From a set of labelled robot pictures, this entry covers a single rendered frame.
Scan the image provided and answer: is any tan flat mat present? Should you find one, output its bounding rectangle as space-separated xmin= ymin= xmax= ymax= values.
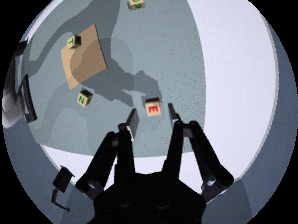
xmin=61 ymin=24 xmax=108 ymax=90

